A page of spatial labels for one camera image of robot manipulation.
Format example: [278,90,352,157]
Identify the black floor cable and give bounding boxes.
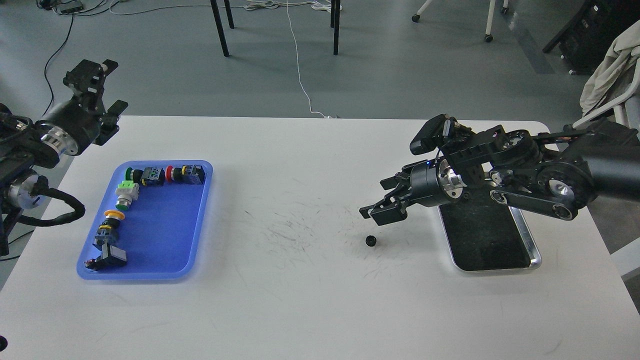
[42,0,121,118]

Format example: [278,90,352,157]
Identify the black cabinet at right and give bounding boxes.
[542,0,640,75]

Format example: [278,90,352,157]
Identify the blue plastic tray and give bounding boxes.
[76,160,214,281]

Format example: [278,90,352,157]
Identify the white floor cable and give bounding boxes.
[110,0,346,120]

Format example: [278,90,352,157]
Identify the black power strip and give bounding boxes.
[54,0,84,15]

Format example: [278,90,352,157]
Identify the black table leg left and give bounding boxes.
[210,0,235,58]

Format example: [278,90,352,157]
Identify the green push button switch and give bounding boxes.
[124,166,166,187]

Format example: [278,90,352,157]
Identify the red emergency stop button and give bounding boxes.
[165,164,206,185]

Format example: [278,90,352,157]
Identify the silver metal tray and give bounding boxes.
[438,190,542,273]

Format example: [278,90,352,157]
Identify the white green push button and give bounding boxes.
[115,180,140,212]

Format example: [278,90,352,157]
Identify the white rolling chair legs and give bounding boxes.
[411,0,510,44]

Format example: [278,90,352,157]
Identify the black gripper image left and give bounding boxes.
[38,59,129,157]

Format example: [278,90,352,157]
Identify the black table leg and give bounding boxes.
[330,0,341,56]
[210,0,235,58]

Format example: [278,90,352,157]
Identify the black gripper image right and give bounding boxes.
[358,162,467,226]

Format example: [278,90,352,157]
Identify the beige cloth on chair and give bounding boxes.
[579,21,640,116]

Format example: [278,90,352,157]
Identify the yellow push button switch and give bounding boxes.
[93,209,126,249]

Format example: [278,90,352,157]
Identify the black white switch module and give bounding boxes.
[84,243,128,271]

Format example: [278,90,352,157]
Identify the white chair frame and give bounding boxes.
[572,79,639,129]

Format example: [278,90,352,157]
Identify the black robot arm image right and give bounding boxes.
[359,114,639,226]

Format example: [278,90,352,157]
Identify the black table leg right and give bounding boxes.
[330,0,341,56]

